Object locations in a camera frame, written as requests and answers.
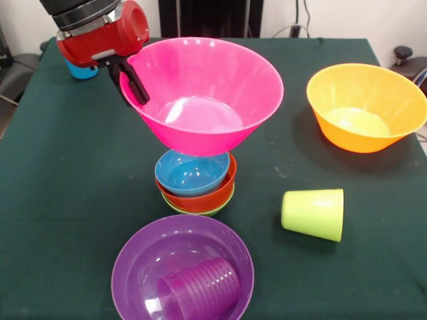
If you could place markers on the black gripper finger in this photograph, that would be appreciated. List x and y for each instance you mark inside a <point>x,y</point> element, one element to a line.
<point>113,74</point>
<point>136,90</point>

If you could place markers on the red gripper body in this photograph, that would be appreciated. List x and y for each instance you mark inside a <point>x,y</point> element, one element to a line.
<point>100,45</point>

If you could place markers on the pink plastic bowl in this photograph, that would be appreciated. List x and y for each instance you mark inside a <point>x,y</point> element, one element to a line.
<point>207,133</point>

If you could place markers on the blue plastic bowl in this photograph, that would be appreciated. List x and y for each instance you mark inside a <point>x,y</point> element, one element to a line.
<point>190,176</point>

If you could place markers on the orange plastic bowl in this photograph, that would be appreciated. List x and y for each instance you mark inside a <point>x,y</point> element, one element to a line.
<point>200,203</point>

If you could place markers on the green plastic bowl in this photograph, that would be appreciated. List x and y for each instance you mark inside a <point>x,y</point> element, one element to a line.
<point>217,210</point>

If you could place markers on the purple plastic bowl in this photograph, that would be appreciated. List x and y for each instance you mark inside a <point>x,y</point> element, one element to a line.
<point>140,256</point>

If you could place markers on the purple plastic cup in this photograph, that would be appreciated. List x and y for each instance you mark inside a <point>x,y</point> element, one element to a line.
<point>200,290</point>

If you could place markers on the lime green plastic cup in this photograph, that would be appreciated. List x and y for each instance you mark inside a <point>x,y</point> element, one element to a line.
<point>313,213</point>

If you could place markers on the blue plastic cup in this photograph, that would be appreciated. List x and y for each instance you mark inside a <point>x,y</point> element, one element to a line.
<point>80,71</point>

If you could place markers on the grey chair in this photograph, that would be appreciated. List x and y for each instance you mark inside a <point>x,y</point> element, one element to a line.
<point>16,80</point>

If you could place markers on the black power plug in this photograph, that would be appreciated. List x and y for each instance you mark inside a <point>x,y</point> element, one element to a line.
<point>295,30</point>

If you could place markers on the yellow plastic bowl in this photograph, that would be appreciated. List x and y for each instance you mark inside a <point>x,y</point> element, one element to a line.
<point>353,140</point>

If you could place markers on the black chair armrest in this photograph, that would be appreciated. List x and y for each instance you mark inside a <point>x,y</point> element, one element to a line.
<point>403,53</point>

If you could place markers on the dark green tablecloth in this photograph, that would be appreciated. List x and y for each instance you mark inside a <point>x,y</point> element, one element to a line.
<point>333,283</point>

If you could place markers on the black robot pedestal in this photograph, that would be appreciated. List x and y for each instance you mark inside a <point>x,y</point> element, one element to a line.
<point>213,16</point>

